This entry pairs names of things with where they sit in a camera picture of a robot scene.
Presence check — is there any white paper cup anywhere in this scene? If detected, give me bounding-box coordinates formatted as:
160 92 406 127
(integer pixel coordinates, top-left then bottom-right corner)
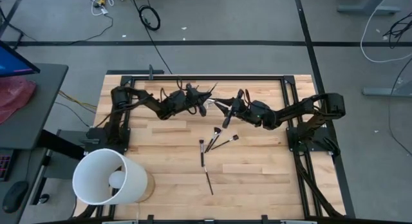
71 147 156 206

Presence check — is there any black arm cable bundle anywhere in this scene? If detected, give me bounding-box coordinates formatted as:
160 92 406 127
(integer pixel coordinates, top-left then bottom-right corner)
294 146 344 218

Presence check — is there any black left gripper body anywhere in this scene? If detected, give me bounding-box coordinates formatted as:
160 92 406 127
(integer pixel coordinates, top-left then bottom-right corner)
160 83 207 119

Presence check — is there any clear acrylic organiser box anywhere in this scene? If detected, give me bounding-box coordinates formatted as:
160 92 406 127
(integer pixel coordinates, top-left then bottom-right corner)
205 97 226 111

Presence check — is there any red cloth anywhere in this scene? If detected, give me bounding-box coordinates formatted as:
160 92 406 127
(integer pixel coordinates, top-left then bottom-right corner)
0 76 37 124

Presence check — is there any white cable bundle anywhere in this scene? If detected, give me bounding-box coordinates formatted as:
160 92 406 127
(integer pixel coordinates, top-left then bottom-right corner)
85 0 126 17

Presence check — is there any black computer mouse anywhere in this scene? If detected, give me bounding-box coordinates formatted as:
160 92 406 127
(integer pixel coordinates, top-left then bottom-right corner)
1 180 30 214

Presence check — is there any yellow floor cable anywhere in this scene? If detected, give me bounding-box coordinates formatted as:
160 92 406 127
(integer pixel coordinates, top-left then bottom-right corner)
57 89 98 111

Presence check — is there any fan bristle makeup brush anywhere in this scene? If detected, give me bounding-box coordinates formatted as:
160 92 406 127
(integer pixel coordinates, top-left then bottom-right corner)
204 126 223 154

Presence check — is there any computer monitor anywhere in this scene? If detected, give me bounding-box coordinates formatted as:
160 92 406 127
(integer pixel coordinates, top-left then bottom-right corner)
0 40 41 79

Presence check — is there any tangled black floor cable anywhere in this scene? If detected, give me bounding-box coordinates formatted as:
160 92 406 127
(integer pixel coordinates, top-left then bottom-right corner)
382 11 412 50

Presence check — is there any black keyboard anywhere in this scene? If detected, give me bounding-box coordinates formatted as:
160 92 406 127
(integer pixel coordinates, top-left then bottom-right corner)
0 149 16 182

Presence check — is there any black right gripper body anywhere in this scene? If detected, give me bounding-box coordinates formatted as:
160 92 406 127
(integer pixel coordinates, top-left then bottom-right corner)
221 89 277 131

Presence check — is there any thick black makeup brush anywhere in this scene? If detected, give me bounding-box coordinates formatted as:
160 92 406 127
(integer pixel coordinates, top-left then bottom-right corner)
198 138 206 168

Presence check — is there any coiled black floor cable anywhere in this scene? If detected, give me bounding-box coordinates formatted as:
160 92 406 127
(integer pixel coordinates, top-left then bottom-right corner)
130 0 174 75

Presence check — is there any white floor cable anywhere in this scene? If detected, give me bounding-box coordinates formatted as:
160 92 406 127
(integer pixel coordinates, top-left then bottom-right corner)
359 5 412 64

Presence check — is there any grey desk foot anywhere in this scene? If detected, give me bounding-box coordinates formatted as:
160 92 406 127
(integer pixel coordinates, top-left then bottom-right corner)
336 0 402 16
362 86 412 97

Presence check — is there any white light bulb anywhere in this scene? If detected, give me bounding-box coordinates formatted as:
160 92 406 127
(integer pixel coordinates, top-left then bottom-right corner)
108 170 126 190

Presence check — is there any black table frame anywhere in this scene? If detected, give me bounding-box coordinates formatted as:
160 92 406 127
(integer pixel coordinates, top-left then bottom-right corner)
73 74 357 224

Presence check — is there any black desk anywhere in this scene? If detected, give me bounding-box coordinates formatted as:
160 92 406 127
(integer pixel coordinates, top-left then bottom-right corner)
0 63 86 207

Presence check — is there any dark bristle makeup brush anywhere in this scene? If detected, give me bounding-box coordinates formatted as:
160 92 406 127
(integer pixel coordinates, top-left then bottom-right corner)
210 134 239 151

